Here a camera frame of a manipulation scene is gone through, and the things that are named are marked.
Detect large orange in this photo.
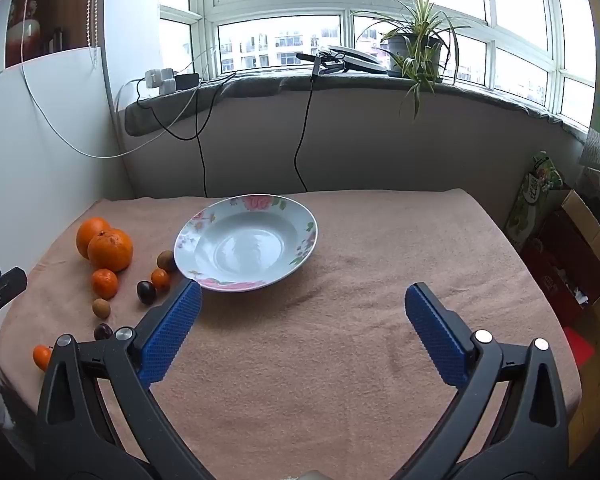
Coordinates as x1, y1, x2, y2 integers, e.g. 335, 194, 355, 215
87, 228, 134, 272
76, 217, 112, 260

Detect beaded blind cord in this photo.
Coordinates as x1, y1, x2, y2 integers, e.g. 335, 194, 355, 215
85, 0, 103, 66

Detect white cable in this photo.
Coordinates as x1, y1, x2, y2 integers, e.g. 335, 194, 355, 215
19, 0, 221, 158

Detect red paper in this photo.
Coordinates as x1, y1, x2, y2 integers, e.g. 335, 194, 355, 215
562, 326, 595, 376

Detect medium mandarin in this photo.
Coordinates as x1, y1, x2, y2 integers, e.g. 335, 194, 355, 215
91, 268, 119, 300

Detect green snack bag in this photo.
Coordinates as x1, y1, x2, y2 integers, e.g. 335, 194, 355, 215
505, 151, 566, 251

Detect cardboard box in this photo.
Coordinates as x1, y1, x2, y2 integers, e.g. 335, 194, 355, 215
522, 189, 600, 328

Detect floral white plate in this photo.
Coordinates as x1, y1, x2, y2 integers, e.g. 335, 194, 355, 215
174, 194, 318, 293

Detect white panel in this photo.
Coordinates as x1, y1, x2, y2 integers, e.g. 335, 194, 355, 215
0, 46, 136, 281

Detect spider plant in grey pot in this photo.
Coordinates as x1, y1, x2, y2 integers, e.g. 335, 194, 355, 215
352, 0, 473, 120

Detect white black device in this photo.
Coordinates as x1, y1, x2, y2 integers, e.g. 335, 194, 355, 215
327, 45, 388, 75

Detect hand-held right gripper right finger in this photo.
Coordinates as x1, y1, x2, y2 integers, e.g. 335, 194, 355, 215
390, 282, 570, 480

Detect white chargers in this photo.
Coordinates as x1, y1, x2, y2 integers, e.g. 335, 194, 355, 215
144, 67, 176, 95

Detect white window frame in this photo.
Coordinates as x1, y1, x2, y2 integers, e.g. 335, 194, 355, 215
157, 0, 598, 131

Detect pink blanket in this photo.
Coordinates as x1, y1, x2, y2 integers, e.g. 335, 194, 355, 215
0, 189, 581, 480

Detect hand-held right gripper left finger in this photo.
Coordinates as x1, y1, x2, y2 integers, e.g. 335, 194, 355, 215
36, 280, 216, 480

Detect black cable with adapter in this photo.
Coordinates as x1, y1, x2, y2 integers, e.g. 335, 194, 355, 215
294, 52, 331, 193

